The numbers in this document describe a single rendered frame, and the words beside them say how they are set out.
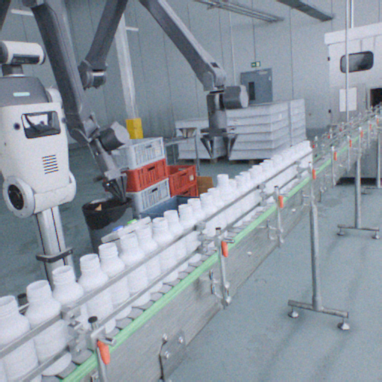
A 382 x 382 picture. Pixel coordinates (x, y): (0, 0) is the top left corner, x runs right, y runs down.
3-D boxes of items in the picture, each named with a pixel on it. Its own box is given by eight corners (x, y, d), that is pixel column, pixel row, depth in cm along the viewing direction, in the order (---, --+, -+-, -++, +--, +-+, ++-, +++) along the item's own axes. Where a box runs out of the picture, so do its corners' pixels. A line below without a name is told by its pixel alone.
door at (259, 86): (274, 138, 1133) (270, 67, 1084) (245, 139, 1188) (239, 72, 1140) (275, 138, 1140) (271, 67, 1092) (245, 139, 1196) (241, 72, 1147)
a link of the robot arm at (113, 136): (82, 117, 110) (68, 132, 104) (108, 100, 104) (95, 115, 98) (108, 148, 115) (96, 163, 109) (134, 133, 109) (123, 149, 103)
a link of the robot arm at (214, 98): (211, 91, 119) (202, 92, 114) (230, 89, 115) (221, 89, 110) (213, 113, 120) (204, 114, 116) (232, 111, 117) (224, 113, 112)
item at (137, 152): (133, 169, 337) (130, 145, 332) (99, 170, 356) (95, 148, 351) (166, 157, 390) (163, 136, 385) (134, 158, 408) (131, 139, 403)
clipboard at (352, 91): (357, 110, 496) (357, 85, 488) (339, 112, 508) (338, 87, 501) (357, 110, 498) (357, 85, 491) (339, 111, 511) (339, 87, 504)
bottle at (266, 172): (271, 204, 150) (269, 164, 146) (257, 203, 153) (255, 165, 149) (275, 199, 155) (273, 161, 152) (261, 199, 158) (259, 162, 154)
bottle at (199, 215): (213, 249, 112) (207, 198, 108) (202, 257, 107) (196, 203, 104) (196, 246, 116) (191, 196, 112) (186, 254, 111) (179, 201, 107)
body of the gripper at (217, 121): (210, 132, 123) (207, 110, 122) (236, 130, 118) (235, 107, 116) (199, 135, 118) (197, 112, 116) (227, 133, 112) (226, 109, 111)
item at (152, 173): (137, 192, 343) (133, 169, 338) (103, 192, 362) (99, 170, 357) (168, 177, 396) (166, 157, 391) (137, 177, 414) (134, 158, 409)
